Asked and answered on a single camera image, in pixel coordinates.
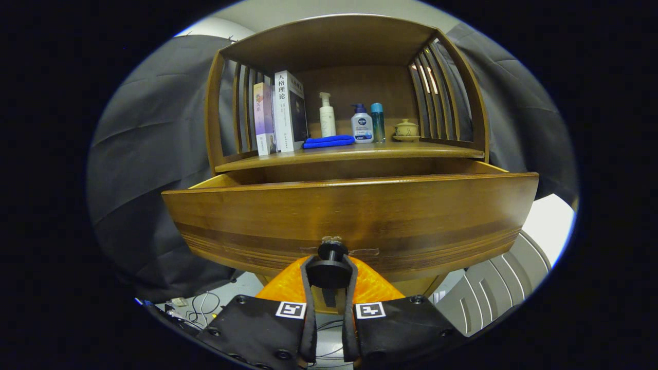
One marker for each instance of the purple book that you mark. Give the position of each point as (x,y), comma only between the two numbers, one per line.
(263,118)

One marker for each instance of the wooden cabinet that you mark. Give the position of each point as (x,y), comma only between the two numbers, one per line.
(360,87)

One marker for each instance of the white pump bottle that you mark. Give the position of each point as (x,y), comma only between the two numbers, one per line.
(327,121)

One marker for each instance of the white ribbed cabinet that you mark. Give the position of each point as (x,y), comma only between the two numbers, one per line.
(488,293)

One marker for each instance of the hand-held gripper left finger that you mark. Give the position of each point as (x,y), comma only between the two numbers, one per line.
(308,329)

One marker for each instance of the white book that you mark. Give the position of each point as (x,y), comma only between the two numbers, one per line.
(282,113)

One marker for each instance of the wooden drawer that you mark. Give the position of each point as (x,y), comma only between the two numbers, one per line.
(360,210)

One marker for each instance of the blue folded cloth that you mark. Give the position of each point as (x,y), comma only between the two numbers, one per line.
(329,141)

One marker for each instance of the black round drawer knob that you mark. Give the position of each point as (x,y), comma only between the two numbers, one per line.
(329,267)

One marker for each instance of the beige lidded tea cup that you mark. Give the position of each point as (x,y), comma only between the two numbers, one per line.
(406,129)

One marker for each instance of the white bottle blue cap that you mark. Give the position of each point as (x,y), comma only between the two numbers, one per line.
(362,126)

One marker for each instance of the teal bottle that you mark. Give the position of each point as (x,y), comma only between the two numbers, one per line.
(378,123)

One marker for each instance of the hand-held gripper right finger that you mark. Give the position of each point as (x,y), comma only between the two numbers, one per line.
(349,329)

